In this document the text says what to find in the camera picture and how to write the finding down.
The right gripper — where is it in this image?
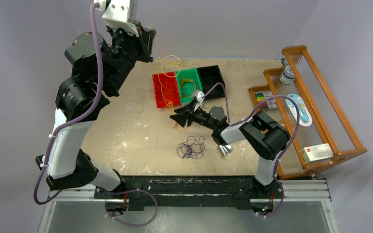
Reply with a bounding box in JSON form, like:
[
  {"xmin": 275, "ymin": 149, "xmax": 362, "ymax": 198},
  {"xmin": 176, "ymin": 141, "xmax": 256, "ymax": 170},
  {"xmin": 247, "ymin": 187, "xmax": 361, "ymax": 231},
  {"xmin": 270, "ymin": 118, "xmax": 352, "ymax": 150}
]
[{"xmin": 170, "ymin": 100, "xmax": 217, "ymax": 131}]

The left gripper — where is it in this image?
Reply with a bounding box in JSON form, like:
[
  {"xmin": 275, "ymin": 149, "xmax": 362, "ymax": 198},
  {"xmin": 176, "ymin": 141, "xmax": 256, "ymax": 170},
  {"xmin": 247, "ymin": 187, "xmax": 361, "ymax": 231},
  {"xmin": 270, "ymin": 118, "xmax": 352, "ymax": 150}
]
[{"xmin": 103, "ymin": 19, "xmax": 156, "ymax": 94}]

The yellow cable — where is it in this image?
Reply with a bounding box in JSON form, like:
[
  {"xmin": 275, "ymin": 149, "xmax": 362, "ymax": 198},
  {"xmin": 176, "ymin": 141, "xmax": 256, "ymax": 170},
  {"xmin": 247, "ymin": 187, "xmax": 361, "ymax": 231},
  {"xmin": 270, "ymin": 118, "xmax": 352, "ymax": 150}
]
[
  {"xmin": 179, "ymin": 79, "xmax": 198, "ymax": 98},
  {"xmin": 151, "ymin": 27, "xmax": 187, "ymax": 131}
]

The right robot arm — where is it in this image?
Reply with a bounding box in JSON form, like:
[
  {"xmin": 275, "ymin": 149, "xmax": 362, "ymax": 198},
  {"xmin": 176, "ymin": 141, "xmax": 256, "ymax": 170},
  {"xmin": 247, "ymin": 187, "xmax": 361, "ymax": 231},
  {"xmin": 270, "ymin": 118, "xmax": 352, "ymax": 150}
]
[{"xmin": 170, "ymin": 101, "xmax": 292, "ymax": 198}]

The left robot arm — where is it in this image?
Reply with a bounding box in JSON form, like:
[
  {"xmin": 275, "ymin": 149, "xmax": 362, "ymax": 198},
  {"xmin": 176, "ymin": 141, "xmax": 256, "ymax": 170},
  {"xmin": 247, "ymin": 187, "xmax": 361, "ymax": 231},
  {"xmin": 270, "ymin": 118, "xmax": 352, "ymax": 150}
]
[{"xmin": 35, "ymin": 25, "xmax": 156, "ymax": 199}]

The red plastic bin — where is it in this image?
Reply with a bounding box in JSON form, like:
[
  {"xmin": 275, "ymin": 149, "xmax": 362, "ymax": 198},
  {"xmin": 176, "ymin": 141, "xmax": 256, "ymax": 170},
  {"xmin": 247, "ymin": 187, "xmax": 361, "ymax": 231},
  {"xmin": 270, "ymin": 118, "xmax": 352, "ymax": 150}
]
[{"xmin": 152, "ymin": 71, "xmax": 181, "ymax": 108}]

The green plastic bin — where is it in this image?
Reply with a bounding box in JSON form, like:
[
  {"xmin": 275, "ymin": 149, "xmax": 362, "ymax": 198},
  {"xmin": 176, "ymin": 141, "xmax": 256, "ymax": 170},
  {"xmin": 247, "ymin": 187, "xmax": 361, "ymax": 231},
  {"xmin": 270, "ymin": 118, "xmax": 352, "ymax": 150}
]
[{"xmin": 175, "ymin": 68, "xmax": 203, "ymax": 104}]

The black plastic bin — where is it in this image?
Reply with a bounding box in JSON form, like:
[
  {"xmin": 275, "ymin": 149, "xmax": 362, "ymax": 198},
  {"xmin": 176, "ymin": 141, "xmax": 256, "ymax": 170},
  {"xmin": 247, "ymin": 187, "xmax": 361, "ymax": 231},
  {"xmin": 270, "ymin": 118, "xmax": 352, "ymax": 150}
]
[{"xmin": 197, "ymin": 65, "xmax": 225, "ymax": 100}]

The box of coloured markers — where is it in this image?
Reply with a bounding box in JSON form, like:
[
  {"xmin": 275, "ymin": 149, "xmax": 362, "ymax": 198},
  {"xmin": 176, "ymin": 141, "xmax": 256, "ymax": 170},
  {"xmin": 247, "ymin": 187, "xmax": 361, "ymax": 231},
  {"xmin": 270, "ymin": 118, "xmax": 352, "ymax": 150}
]
[{"xmin": 255, "ymin": 91, "xmax": 277, "ymax": 110}]

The white round jar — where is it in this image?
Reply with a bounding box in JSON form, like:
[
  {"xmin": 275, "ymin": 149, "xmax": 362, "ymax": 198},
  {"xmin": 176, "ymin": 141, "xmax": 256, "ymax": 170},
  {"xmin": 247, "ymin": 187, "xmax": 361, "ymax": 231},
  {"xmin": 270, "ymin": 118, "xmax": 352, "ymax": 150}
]
[{"xmin": 279, "ymin": 65, "xmax": 296, "ymax": 85}]

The blue white blister pack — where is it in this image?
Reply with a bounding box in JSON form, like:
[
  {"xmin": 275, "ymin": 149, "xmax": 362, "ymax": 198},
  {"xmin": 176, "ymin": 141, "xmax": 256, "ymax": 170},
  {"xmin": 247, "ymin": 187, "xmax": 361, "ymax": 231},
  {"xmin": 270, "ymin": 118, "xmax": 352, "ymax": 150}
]
[{"xmin": 285, "ymin": 94, "xmax": 313, "ymax": 127}]

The white label box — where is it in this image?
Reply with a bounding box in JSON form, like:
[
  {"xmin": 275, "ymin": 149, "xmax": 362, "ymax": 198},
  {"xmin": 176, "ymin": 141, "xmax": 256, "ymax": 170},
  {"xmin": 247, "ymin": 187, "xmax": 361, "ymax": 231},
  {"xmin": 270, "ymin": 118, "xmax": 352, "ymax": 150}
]
[{"xmin": 301, "ymin": 143, "xmax": 333, "ymax": 163}]

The wooden shelf rack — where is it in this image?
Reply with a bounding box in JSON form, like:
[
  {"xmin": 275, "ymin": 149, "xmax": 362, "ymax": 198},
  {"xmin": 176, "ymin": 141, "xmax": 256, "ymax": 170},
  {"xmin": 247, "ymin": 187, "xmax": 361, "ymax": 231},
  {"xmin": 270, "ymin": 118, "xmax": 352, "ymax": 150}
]
[{"xmin": 249, "ymin": 45, "xmax": 367, "ymax": 180}]

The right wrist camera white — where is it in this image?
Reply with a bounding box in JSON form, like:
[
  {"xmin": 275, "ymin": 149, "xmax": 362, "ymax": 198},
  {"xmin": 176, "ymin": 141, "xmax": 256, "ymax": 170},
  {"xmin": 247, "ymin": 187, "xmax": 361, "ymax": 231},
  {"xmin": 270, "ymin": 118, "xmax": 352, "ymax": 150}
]
[{"xmin": 191, "ymin": 89, "xmax": 205, "ymax": 112}]

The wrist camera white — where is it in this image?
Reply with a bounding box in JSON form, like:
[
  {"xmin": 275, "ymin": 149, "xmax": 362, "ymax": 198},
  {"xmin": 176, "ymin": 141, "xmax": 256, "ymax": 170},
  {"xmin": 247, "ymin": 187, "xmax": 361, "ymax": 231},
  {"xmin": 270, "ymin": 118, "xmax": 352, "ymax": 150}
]
[
  {"xmin": 93, "ymin": 0, "xmax": 139, "ymax": 37},
  {"xmin": 191, "ymin": 89, "xmax": 205, "ymax": 112}
]

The coiled yellow cable in bin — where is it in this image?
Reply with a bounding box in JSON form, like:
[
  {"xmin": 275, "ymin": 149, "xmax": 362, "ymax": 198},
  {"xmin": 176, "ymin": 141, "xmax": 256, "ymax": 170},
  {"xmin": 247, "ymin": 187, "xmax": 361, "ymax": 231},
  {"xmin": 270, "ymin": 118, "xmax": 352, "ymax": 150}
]
[{"xmin": 179, "ymin": 79, "xmax": 198, "ymax": 98}]

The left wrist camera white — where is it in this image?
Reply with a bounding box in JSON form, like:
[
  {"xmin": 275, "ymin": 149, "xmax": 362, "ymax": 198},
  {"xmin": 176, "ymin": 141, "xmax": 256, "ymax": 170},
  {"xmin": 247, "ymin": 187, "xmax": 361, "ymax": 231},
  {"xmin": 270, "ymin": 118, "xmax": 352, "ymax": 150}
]
[{"xmin": 93, "ymin": 0, "xmax": 139, "ymax": 37}]

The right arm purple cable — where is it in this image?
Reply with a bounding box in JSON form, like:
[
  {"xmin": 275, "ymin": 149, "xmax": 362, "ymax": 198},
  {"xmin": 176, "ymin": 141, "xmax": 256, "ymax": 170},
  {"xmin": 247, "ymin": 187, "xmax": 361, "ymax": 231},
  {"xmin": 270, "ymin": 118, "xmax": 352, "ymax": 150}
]
[{"xmin": 203, "ymin": 82, "xmax": 300, "ymax": 219}]

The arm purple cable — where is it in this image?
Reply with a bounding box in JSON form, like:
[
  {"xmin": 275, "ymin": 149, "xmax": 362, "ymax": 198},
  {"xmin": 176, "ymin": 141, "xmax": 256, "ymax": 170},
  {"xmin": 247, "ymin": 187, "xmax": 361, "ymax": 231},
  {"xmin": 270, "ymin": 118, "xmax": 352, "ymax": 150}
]
[
  {"xmin": 33, "ymin": 2, "xmax": 159, "ymax": 227},
  {"xmin": 203, "ymin": 82, "xmax": 300, "ymax": 219}
]

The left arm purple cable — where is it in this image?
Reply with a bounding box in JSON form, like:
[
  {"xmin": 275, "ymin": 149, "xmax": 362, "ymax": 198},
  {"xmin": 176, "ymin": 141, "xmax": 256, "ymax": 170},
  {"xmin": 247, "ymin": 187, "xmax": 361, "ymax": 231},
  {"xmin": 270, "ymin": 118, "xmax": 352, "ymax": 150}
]
[{"xmin": 33, "ymin": 2, "xmax": 159, "ymax": 227}]

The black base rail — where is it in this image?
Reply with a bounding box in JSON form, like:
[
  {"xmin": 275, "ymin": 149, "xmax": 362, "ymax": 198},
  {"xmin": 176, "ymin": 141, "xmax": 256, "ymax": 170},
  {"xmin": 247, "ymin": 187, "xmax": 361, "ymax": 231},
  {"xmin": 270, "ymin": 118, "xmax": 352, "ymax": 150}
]
[{"xmin": 94, "ymin": 175, "xmax": 283, "ymax": 214}]

